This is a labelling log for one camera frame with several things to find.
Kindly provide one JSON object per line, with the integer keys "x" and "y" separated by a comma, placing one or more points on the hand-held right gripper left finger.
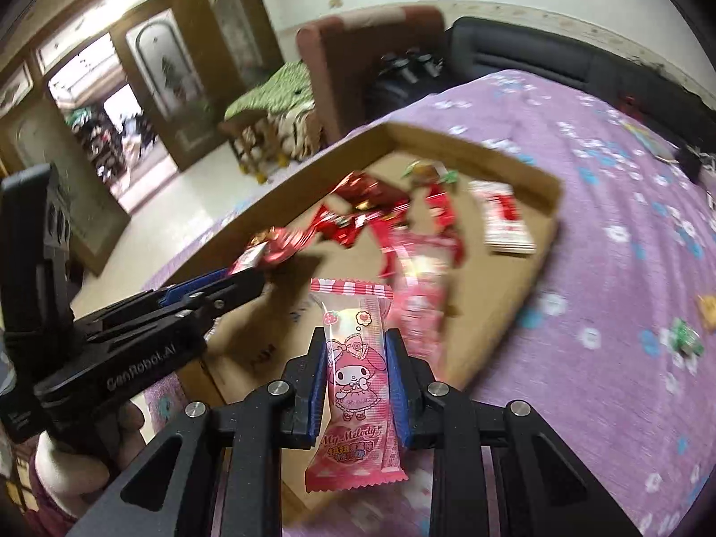
{"x": 316, "y": 386}

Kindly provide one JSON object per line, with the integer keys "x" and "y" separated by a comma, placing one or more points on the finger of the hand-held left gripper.
{"x": 190, "y": 285}
{"x": 224, "y": 296}

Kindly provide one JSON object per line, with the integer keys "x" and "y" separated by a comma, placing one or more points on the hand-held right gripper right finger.
{"x": 394, "y": 386}

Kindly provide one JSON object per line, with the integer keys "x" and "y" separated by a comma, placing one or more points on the long pink cartoon snack packet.
{"x": 358, "y": 380}

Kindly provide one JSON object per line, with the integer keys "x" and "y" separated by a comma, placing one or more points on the red gold foil candy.
{"x": 279, "y": 243}

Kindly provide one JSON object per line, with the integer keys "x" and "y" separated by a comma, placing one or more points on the cardboard box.
{"x": 498, "y": 291}

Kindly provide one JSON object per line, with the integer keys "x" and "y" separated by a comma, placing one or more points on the person's left forearm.
{"x": 50, "y": 509}

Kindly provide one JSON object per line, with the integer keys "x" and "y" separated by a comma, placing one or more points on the person's left hand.
{"x": 72, "y": 470}

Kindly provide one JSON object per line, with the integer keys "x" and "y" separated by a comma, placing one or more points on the short pink snack packet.
{"x": 425, "y": 302}

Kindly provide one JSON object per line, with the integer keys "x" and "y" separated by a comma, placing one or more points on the bright red snack packet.
{"x": 341, "y": 224}

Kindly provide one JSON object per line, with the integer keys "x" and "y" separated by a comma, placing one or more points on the dark red foil snack packet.
{"x": 363, "y": 190}

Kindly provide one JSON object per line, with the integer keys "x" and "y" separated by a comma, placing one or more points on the small white red snack packet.
{"x": 503, "y": 218}

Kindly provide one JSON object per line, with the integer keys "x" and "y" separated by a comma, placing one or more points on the green patterned bench cushion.
{"x": 268, "y": 89}

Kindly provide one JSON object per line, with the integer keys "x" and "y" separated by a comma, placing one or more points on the green wrapped candy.
{"x": 685, "y": 338}
{"x": 428, "y": 172}

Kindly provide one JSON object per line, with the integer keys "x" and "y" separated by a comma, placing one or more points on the wooden glass door partition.
{"x": 168, "y": 67}

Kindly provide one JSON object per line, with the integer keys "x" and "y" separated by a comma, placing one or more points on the purple floral tablecloth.
{"x": 604, "y": 268}

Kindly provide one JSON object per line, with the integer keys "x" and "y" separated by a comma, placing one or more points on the black bag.
{"x": 403, "y": 89}

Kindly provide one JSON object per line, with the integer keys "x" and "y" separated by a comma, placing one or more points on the brown upholstered chair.
{"x": 347, "y": 50}

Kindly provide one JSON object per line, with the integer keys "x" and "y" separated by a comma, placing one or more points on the yellow biscuit packet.
{"x": 707, "y": 313}

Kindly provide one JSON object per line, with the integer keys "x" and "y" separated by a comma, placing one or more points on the grey card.
{"x": 649, "y": 137}

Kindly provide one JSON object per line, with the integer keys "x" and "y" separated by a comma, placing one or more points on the black sofa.
{"x": 531, "y": 50}

